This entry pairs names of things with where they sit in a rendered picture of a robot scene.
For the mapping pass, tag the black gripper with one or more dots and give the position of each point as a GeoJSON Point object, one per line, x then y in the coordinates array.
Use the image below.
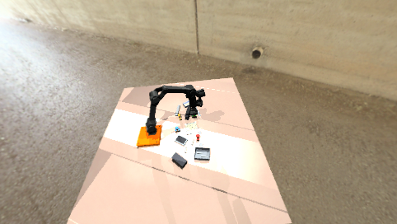
{"type": "Point", "coordinates": [194, 111]}

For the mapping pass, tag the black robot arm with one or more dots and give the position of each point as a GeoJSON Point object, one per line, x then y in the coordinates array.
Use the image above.
{"type": "Point", "coordinates": [190, 92]}

